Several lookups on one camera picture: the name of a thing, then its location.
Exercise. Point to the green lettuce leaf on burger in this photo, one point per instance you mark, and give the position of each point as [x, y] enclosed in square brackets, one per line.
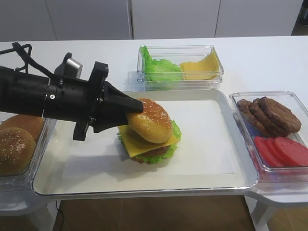
[169, 154]

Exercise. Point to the clear bin patties and tomato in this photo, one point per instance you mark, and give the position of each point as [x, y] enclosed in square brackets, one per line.
[291, 101]

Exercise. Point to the brown patty on burger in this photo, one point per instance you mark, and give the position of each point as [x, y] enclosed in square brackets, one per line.
[156, 152]

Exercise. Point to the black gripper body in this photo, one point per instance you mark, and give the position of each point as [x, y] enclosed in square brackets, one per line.
[70, 99]

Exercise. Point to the left red tomato slice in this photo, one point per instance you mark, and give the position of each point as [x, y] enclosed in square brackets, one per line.
[264, 152]

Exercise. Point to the red tomato slice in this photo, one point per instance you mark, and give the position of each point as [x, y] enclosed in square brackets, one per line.
[295, 154]
[264, 152]
[277, 154]

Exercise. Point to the sesame top bun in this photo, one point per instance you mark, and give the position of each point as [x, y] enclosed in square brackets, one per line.
[153, 123]

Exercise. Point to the green lettuce in bin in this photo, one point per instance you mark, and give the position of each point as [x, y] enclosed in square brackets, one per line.
[158, 70]

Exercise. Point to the top brown meat patty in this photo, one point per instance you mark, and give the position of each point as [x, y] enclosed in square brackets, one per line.
[279, 114]

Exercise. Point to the brown meat patty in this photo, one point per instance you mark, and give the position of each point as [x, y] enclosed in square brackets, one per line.
[270, 126]
[244, 108]
[279, 114]

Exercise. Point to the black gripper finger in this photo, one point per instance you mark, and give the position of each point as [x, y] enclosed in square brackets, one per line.
[116, 101]
[108, 114]

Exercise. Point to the front red tomato slice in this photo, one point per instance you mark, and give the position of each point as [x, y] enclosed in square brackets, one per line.
[295, 154]

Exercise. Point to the middle red tomato slice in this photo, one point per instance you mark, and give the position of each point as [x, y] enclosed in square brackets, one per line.
[277, 154]

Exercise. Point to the rear brown meat patty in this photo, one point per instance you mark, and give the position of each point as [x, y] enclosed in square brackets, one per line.
[244, 108]

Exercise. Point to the plain brown bun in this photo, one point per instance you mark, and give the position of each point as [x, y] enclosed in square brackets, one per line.
[32, 124]

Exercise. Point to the yellow cheese slices in bin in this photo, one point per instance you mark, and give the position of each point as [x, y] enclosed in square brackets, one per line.
[205, 69]

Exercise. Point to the middle brown meat patty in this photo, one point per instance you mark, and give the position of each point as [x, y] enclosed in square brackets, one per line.
[270, 126]

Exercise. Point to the clear bin with buns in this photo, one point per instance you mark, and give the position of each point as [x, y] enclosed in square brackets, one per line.
[22, 181]

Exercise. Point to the clear bin lettuce and cheese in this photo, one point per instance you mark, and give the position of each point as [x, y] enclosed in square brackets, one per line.
[178, 55]

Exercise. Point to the white serving tray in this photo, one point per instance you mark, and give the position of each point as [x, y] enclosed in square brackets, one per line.
[50, 181]

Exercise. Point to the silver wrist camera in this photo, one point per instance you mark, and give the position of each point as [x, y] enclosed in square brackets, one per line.
[69, 67]

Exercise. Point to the sesame bun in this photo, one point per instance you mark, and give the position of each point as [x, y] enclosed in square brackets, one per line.
[153, 123]
[16, 149]

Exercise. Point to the bottom bun on tray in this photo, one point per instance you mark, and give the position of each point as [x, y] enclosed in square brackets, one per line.
[141, 161]

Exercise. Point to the yellow cheese slice on burger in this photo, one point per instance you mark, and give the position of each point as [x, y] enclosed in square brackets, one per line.
[136, 145]

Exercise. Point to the white paper sheet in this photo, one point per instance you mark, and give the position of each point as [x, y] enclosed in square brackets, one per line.
[205, 147]

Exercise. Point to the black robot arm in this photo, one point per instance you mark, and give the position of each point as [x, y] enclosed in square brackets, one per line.
[25, 94]

